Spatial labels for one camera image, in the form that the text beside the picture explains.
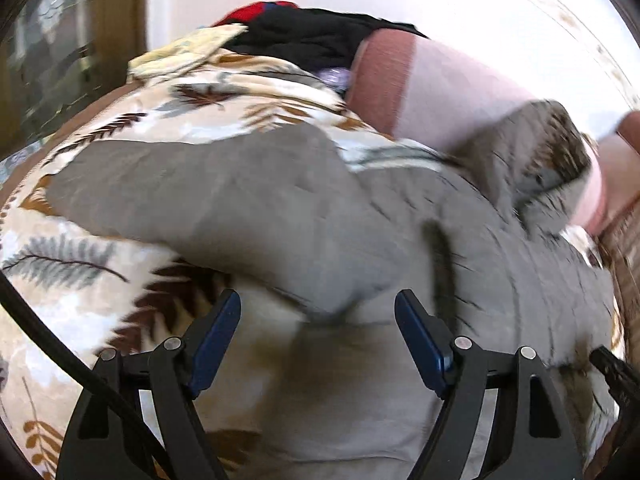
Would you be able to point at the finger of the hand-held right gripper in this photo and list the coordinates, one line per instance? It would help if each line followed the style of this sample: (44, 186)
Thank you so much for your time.
(612, 370)

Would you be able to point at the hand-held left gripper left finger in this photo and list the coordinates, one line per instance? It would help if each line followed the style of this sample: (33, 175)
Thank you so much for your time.
(216, 345)

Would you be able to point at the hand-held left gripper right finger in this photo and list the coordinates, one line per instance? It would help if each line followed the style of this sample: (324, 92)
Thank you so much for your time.
(422, 345)

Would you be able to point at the grey padded jacket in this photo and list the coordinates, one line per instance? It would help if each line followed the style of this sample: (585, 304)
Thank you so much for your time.
(250, 200)

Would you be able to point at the brown striped cushion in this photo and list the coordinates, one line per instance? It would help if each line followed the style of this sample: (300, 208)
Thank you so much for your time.
(625, 250)

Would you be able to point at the leaf print fleece blanket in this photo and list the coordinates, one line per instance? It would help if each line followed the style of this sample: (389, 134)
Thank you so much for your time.
(75, 255)

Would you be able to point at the pale pink pillow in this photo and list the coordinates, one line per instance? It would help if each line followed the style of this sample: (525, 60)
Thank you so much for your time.
(622, 170)

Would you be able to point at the pink bolster pillow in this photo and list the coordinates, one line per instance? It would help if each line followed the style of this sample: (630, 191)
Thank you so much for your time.
(440, 90)

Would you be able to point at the lavender cloth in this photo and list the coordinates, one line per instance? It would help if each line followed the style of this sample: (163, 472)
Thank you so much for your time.
(336, 79)

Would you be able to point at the pale yellow cloth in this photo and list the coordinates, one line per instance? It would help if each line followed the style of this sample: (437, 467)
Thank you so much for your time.
(190, 45)

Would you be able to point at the black cloth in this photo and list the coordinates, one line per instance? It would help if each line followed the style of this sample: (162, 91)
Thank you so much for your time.
(310, 35)

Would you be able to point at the red cloth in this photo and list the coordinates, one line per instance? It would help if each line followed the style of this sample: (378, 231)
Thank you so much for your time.
(250, 11)

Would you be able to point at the wooden window frame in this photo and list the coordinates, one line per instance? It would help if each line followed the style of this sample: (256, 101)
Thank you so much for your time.
(120, 10)

